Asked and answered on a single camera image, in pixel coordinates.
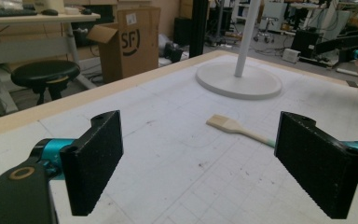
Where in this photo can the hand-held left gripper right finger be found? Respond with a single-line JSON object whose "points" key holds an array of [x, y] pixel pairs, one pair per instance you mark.
{"points": [[317, 165]]}

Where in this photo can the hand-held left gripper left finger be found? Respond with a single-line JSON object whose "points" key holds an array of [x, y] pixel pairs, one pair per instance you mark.
{"points": [[90, 161]]}

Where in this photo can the wooden spatula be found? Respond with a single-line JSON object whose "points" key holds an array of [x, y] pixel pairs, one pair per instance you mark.
{"points": [[230, 125]]}

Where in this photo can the black equipment box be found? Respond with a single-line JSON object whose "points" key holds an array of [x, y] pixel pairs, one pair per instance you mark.
{"points": [[304, 43]]}

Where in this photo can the white power adapter box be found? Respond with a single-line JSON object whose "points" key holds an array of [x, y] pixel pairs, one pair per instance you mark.
{"points": [[291, 55]]}

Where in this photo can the black round stool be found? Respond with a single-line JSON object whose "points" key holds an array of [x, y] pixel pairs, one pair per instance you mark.
{"points": [[45, 72]]}

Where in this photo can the white stand with round base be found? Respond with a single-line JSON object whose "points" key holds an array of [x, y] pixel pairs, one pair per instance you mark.
{"points": [[239, 82]]}

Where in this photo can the brown cardboard box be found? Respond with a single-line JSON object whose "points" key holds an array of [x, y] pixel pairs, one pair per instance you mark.
{"points": [[130, 59]]}

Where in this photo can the white desk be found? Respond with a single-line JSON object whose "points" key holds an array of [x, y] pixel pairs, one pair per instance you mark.
{"points": [[28, 49]]}

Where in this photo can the black bag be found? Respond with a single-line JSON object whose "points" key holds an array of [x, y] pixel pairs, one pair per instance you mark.
{"points": [[173, 52]]}

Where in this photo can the black computer mouse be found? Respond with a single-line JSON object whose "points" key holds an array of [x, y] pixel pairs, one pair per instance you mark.
{"points": [[49, 12]]}

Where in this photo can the black keyboard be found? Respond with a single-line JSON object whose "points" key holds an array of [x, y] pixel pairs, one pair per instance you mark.
{"points": [[6, 12]]}

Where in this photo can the black upright post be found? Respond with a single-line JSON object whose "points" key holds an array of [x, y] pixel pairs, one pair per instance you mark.
{"points": [[198, 28]]}

